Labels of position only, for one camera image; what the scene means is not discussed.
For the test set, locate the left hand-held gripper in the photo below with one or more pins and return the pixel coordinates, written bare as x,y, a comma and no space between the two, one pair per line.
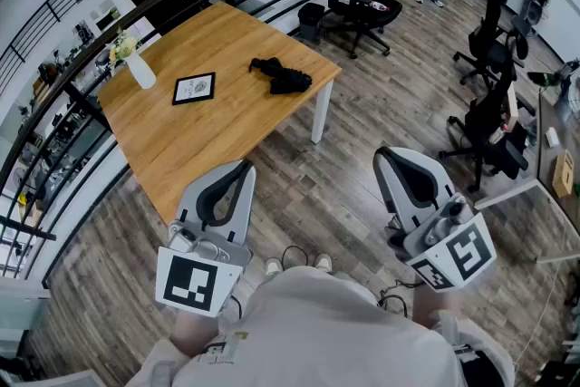
190,281

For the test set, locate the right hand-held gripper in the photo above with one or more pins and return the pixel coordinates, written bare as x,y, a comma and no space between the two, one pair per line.
462,254

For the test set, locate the black umbrella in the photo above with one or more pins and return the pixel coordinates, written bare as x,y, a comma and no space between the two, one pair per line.
285,77

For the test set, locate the person's left forearm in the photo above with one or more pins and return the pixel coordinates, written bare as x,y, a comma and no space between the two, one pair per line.
192,331

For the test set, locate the person's right forearm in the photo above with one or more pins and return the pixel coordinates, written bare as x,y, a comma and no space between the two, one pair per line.
432,308

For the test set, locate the wooden table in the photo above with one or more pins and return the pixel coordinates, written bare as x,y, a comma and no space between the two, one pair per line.
204,140

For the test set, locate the person's left shoe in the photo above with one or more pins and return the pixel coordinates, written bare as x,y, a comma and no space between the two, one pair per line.
273,266

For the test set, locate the person's shoe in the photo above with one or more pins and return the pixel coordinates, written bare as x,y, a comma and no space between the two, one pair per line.
323,262
273,266

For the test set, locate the person's right shoe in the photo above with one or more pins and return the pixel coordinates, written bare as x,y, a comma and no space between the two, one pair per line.
323,262

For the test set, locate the glass top desk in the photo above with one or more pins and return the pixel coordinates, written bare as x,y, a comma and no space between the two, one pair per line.
548,213

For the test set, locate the white vase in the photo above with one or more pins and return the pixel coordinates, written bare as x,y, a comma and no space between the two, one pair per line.
142,72

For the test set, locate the cardboard box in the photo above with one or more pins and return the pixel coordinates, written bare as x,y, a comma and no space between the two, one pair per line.
563,174

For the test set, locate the person's white shirt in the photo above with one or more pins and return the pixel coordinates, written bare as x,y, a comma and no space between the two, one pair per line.
317,331

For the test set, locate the yellow and white flowers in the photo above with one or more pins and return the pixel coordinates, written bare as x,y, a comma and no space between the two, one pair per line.
122,47

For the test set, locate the red and white bottle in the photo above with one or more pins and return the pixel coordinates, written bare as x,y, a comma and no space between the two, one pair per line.
379,6

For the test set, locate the black trash bin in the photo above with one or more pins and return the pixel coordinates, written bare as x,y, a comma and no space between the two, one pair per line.
311,20

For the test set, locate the black picture frame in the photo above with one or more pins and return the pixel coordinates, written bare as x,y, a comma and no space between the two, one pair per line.
194,88

